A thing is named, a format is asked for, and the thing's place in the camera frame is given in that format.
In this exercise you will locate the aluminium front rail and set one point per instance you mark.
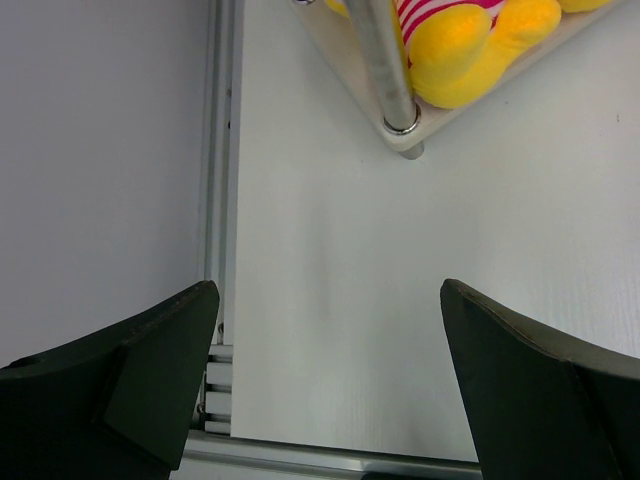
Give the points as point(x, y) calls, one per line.
point(246, 458)

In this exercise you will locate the yellow plush lower shelf left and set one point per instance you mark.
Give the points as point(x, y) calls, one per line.
point(457, 51)

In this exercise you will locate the white two-tier shelf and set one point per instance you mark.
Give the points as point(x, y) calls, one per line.
point(362, 42)

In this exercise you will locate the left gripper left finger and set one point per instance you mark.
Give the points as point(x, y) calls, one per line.
point(115, 404)

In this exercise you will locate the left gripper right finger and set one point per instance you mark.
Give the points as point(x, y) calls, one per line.
point(540, 403)

